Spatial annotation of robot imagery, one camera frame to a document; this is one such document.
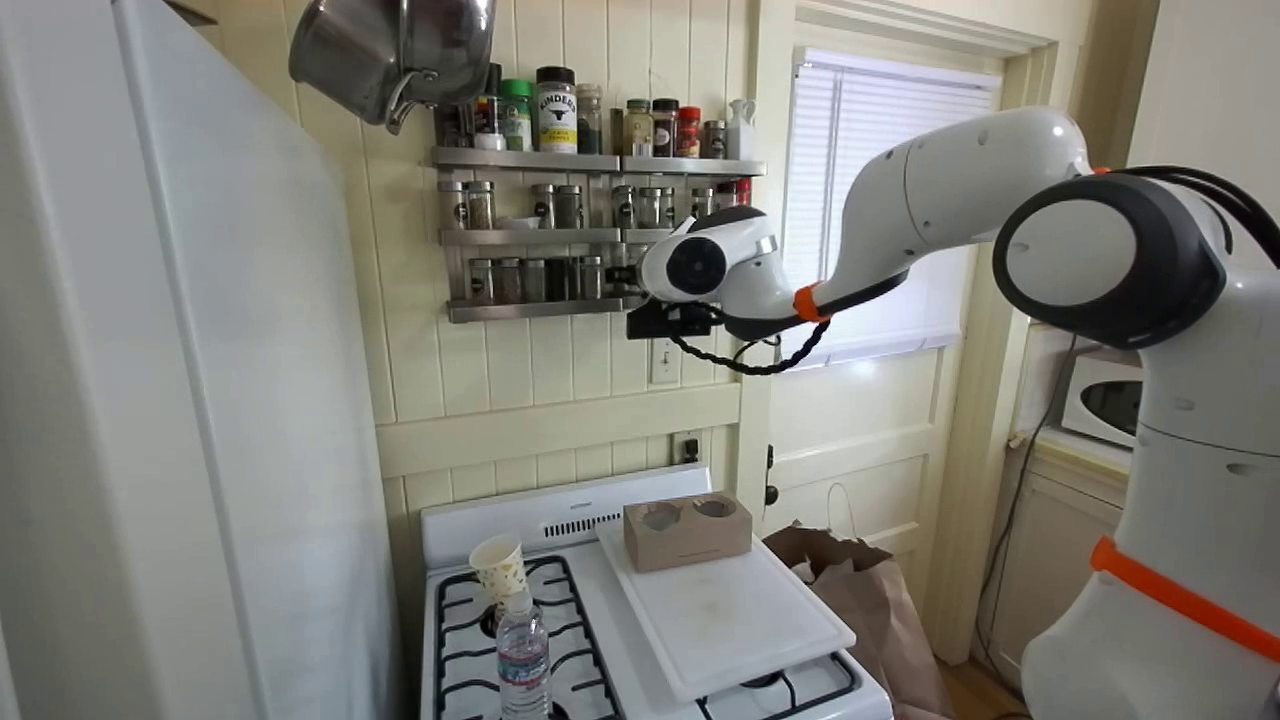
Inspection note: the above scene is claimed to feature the metal wall spice shelf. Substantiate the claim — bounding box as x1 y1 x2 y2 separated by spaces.
434 147 760 325

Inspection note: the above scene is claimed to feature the white cutting board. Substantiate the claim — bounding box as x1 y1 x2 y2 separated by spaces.
596 520 858 699

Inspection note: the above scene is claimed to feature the brown paper bag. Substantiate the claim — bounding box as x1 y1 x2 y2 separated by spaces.
770 525 955 720

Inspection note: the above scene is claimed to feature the green lid spice jar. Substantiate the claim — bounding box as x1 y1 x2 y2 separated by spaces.
500 81 538 152

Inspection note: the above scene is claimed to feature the white refrigerator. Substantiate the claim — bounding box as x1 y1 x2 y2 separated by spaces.
0 0 405 720

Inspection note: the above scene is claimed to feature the white window blind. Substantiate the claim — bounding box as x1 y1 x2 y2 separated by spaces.
779 50 999 361

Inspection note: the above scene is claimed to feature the patterned paper cup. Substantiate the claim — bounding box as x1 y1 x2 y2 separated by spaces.
467 535 529 610

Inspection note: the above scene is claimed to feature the white microwave oven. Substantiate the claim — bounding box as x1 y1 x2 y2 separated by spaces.
1058 349 1146 452

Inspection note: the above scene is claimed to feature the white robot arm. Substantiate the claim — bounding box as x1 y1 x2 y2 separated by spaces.
640 108 1280 720

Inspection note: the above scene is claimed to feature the large hanging steel pot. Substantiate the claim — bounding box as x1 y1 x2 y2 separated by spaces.
287 0 497 132

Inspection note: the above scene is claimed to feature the white gas stove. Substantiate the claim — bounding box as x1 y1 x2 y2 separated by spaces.
421 463 893 720

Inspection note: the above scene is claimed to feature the white label spice jar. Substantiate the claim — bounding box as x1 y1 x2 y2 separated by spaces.
538 64 575 155

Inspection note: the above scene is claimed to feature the red spice jar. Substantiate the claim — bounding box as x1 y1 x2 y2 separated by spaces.
678 102 706 155

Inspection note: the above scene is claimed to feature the clear plastic water bottle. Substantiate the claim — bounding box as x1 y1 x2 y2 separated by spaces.
497 593 549 720

